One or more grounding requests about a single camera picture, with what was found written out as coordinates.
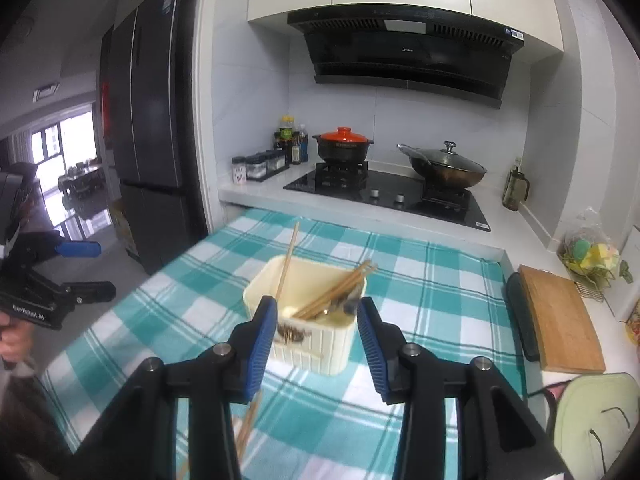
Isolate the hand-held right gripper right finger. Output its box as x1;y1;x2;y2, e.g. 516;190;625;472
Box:
356;296;573;480

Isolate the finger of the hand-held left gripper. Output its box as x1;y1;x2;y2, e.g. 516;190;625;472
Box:
62;281;117;306
54;241;103;258

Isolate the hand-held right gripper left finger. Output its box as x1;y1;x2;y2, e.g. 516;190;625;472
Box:
65;296;278;480

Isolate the cream utensil holder box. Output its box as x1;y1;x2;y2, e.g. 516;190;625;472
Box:
242;255;368;377

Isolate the large steel spoon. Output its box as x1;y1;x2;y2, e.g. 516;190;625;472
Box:
320;282;362;318

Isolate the person's left hand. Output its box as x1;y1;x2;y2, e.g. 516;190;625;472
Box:
0;319;34;369

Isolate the cardboard box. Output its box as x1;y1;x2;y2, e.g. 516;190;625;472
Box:
109;200;141;261

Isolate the dark dining table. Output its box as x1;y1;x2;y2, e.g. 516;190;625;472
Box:
57;162;106;196

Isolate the teal checked tablecloth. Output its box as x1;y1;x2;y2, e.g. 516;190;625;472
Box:
37;208;528;480

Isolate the balcony glass door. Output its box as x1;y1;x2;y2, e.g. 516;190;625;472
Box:
30;110;96;181

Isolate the dark grey refrigerator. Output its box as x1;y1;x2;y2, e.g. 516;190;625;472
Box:
107;0;201;276

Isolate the black gas stove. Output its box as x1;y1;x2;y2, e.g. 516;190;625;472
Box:
282;161;492;233

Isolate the rack of spice jars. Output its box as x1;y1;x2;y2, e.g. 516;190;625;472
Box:
245;149;291;182

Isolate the dark wok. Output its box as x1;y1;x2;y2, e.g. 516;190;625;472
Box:
397;141;488;190

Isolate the wooden cutting board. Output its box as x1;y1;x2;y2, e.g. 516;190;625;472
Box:
517;265;607;375

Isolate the black clay pot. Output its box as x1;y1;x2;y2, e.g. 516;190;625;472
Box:
312;135;376;166

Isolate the glass wok lid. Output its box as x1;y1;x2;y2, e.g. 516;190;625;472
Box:
412;141;481;173

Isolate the olive water jug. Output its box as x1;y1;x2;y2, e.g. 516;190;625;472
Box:
502;165;531;212

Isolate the red pot lid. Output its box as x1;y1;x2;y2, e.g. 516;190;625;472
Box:
320;127;370;147

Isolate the clear bag of yellow sponges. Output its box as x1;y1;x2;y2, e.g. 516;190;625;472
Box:
557;207;633;301

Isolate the yellow printed mug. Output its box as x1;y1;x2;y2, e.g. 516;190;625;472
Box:
625;297;640;346

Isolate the black range hood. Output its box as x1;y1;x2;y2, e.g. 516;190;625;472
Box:
286;7;527;110

